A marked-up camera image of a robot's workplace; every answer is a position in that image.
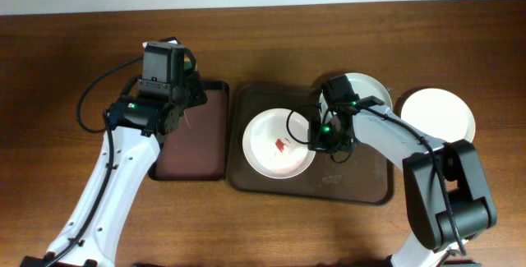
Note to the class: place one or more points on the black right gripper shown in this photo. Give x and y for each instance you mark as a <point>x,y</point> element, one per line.
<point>344,147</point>

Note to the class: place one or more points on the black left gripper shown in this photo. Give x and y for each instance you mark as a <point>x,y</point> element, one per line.
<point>200,96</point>

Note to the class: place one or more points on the pale green stained plate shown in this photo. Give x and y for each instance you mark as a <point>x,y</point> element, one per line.
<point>364,86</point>

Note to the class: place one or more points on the pink plate with red stain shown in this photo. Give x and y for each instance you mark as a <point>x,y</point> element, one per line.
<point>274,143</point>

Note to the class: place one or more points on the cream plate with red stain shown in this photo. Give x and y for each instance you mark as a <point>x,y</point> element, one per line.
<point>439,113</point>

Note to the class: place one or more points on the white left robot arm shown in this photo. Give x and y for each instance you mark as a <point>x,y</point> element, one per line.
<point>149,107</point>

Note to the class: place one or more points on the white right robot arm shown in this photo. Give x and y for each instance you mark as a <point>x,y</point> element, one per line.
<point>448,201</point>

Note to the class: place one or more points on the large brown serving tray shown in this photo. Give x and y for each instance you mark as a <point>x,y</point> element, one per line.
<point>366,178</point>

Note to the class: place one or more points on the small black water tray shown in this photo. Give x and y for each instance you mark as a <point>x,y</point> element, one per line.
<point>197,150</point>

